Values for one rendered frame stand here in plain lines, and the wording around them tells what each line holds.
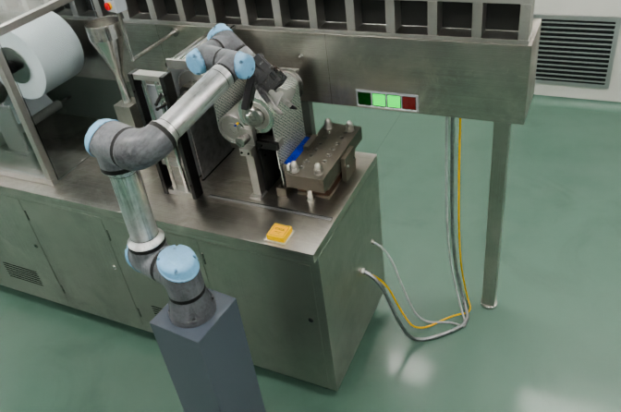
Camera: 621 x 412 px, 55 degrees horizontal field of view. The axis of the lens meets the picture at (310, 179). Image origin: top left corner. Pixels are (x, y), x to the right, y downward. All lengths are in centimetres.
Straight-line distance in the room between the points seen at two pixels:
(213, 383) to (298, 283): 49
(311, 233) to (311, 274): 15
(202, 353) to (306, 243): 52
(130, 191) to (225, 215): 63
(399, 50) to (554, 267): 162
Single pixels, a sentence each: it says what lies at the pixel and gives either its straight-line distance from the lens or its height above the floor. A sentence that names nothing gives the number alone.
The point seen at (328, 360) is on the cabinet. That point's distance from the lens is 255.
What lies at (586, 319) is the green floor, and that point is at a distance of 317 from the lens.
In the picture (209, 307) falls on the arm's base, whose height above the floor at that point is 94.
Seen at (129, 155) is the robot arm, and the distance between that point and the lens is 163.
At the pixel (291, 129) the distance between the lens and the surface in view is 236.
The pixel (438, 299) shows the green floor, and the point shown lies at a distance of 315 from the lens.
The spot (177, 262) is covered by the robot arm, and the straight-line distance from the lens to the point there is 183.
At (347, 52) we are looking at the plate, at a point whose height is 137.
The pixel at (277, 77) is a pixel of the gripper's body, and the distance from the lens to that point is 187.
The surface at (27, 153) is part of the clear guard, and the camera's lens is 286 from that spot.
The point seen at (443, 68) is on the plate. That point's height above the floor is 133.
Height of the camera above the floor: 228
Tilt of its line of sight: 34 degrees down
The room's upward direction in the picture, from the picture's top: 8 degrees counter-clockwise
